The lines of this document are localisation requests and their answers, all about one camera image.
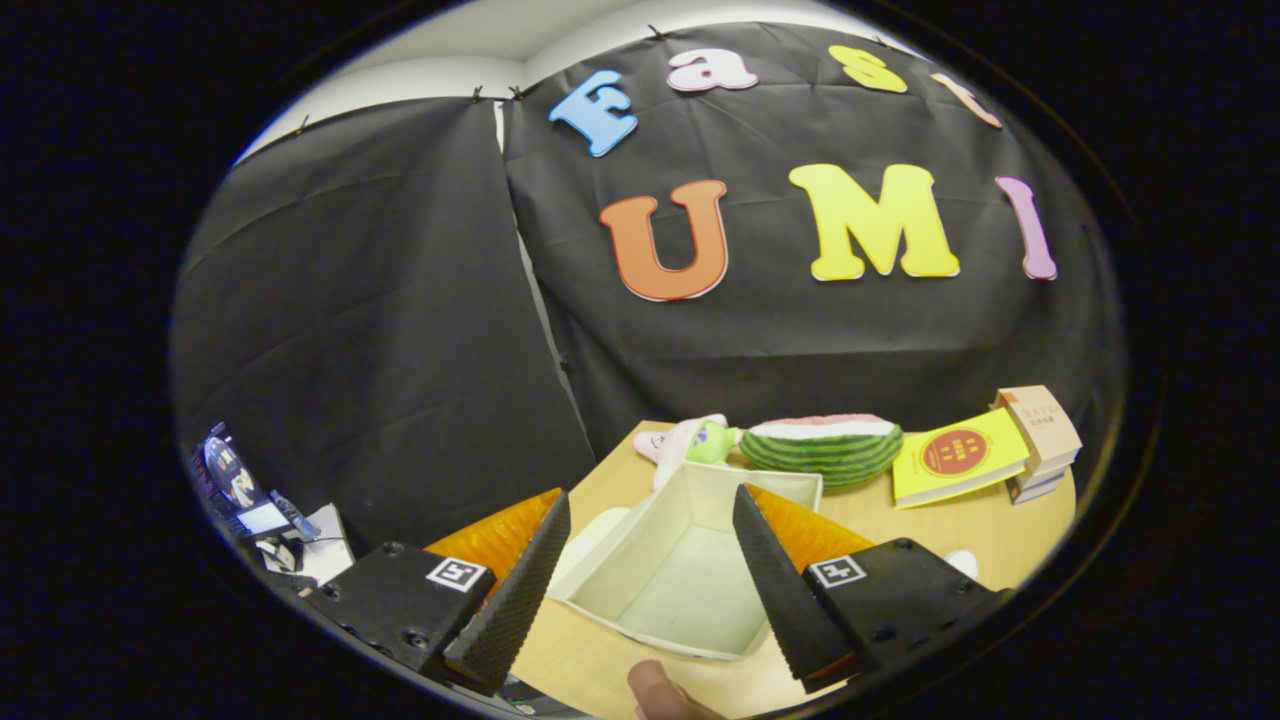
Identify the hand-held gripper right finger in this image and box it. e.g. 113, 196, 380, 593
732, 484, 1011, 695

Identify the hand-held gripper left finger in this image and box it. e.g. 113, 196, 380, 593
300, 488, 572, 698

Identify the pale green fabric storage box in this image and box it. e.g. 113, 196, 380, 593
547, 462, 824, 663

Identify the white box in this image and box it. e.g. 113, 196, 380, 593
296, 503, 357, 586

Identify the watermelon slice plush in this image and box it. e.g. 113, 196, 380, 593
739, 414, 905, 490

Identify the pink and green plush toy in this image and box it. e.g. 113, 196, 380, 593
634, 413, 744, 492

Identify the yellow book with red circle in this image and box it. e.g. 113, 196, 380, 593
892, 407, 1031, 510

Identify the small glowing screen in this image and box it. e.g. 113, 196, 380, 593
236, 501, 293, 537

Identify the black backdrop cloth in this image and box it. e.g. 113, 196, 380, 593
170, 20, 1126, 553

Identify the dark blue cover book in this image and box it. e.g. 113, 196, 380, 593
1006, 474, 1066, 506

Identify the white cover book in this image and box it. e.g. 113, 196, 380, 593
1010, 460, 1081, 493

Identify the beige cover book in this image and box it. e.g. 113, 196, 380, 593
992, 385, 1083, 475

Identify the dark device with round disc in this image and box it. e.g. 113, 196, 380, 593
190, 422, 263, 521

